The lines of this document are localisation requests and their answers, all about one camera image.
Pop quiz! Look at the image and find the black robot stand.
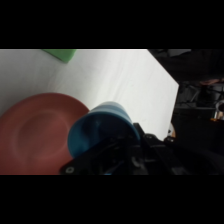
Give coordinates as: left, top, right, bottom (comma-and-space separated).
147, 49, 224, 168

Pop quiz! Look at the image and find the pink plastic bowl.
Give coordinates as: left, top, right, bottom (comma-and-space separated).
0, 92, 92, 176

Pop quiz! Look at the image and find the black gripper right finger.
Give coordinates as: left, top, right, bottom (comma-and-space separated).
132, 122, 201, 176

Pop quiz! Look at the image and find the green foam block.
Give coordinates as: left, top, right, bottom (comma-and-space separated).
41, 49, 78, 65

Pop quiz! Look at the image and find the blue plastic cup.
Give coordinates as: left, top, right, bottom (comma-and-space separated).
67, 100, 142, 160

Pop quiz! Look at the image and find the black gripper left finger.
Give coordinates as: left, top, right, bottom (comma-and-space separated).
59, 132, 134, 176

